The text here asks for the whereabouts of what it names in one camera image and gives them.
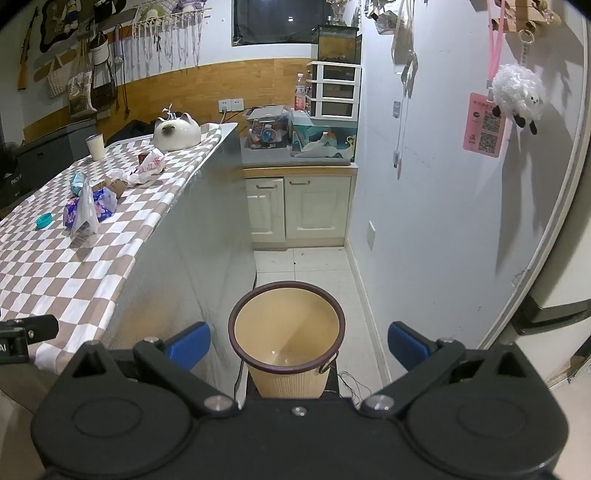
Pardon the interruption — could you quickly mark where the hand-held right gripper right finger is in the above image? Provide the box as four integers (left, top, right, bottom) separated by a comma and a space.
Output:
360, 322, 544, 418

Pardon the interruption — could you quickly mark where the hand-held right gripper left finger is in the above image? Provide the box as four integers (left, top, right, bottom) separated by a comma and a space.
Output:
58, 322, 241, 418

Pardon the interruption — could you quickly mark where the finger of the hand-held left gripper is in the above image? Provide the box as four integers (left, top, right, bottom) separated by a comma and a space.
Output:
0, 315, 60, 344

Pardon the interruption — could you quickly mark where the beige bin with brown rim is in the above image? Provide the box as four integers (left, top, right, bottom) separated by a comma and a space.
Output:
228, 281, 346, 398

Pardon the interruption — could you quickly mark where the blue floral tissue packet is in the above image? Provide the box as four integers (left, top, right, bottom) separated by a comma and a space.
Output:
63, 188, 117, 227

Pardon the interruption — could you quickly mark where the brown checkered tablecloth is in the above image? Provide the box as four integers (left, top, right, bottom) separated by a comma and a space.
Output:
0, 122, 238, 374

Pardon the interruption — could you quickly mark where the clear plastic bag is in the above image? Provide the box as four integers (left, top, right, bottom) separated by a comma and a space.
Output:
70, 178, 100, 238

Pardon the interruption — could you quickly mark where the cream kitchen cabinet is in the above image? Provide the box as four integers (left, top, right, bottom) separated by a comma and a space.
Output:
244, 167, 359, 252

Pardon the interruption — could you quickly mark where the white refrigerator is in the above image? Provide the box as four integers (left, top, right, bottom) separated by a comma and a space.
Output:
480, 69, 591, 384

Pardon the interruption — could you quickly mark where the black appliance box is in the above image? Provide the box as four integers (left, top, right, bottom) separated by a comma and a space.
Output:
0, 119, 96, 208

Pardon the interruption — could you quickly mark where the red and white wrapper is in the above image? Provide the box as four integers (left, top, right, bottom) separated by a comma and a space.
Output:
137, 150, 166, 180

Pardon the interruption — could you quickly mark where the white cat-shaped ceramic pot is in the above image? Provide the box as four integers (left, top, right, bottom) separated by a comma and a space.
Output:
153, 112, 202, 151

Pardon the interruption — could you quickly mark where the white plastic bag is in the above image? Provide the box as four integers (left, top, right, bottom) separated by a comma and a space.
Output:
294, 133, 354, 160

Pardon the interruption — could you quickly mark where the dark cloth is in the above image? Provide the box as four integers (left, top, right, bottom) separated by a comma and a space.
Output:
107, 120, 156, 145

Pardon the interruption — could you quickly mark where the clear storage box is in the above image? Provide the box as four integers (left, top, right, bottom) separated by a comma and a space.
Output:
243, 106, 293, 150

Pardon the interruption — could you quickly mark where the pink card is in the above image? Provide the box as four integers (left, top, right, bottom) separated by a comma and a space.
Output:
463, 92, 504, 158

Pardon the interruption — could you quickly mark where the printed tote bag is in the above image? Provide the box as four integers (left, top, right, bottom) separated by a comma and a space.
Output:
67, 41, 98, 117

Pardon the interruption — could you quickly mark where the teal box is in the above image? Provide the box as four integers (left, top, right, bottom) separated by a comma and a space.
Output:
290, 111, 326, 141

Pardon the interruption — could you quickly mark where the black hanging bag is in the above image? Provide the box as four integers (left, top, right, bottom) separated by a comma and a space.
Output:
89, 28, 119, 110

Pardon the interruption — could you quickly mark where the white drawer organizer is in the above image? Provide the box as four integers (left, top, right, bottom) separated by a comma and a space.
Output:
307, 61, 361, 121

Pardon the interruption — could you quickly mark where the glass fish tank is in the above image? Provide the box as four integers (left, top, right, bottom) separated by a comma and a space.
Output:
318, 25, 361, 64

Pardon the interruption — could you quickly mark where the dark window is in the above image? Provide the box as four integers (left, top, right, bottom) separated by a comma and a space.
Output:
232, 0, 335, 46

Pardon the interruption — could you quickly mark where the thin cable on floor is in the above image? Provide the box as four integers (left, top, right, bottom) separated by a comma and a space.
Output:
338, 371, 371, 405

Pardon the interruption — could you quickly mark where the white hanging charger cable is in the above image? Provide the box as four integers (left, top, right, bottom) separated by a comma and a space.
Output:
392, 99, 413, 182

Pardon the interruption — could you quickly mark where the white sheep plush keychain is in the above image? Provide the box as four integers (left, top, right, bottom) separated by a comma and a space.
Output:
490, 64, 547, 136

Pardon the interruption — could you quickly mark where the white macrame wall hanging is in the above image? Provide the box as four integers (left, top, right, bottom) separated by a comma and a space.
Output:
131, 8, 205, 75

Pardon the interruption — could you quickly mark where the pink lanyard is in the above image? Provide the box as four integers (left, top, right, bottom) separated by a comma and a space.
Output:
485, 0, 507, 88

